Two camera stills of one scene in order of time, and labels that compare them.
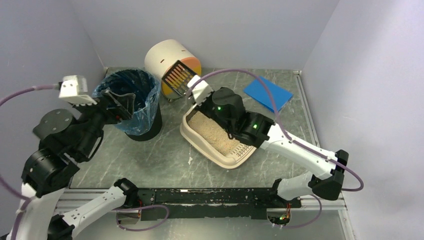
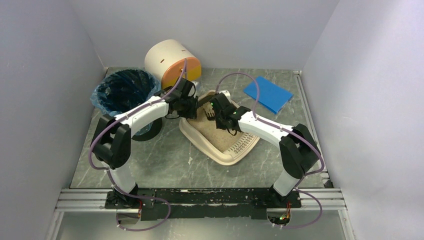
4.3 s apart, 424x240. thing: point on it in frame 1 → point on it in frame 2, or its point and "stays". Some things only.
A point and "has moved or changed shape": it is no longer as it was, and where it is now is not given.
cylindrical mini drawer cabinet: [161, 57] stays
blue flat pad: [257, 91] stays
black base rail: [164, 204] stays
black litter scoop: [178, 77] has moved or changed shape
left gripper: [106, 108] → [192, 105]
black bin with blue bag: [146, 123] stays
